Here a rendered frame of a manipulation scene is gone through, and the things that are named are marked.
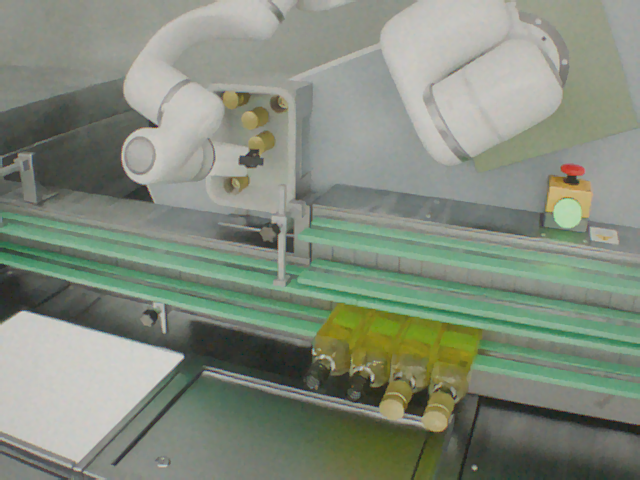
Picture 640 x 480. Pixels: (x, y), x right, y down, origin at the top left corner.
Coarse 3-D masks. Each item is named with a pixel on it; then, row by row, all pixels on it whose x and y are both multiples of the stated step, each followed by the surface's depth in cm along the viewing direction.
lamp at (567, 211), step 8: (560, 200) 97; (568, 200) 96; (576, 200) 96; (560, 208) 96; (568, 208) 95; (576, 208) 95; (560, 216) 96; (568, 216) 95; (576, 216) 95; (560, 224) 97; (568, 224) 96; (576, 224) 96
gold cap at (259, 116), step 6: (258, 108) 115; (264, 108) 116; (246, 114) 113; (252, 114) 113; (258, 114) 113; (264, 114) 115; (246, 120) 113; (252, 120) 113; (258, 120) 113; (264, 120) 115; (246, 126) 114; (252, 126) 113; (258, 126) 114
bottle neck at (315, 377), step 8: (320, 360) 90; (328, 360) 91; (312, 368) 88; (320, 368) 88; (328, 368) 89; (304, 376) 88; (312, 376) 90; (320, 376) 87; (328, 376) 89; (304, 384) 88; (312, 384) 89; (320, 384) 87
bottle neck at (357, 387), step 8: (360, 368) 89; (352, 376) 88; (360, 376) 88; (368, 376) 88; (352, 384) 86; (360, 384) 86; (368, 384) 88; (344, 392) 86; (352, 392) 88; (360, 392) 85; (352, 400) 86; (360, 400) 86
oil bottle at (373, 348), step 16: (368, 320) 99; (384, 320) 99; (400, 320) 99; (368, 336) 94; (384, 336) 95; (352, 352) 91; (368, 352) 91; (384, 352) 91; (352, 368) 91; (368, 368) 89; (384, 368) 90; (384, 384) 92
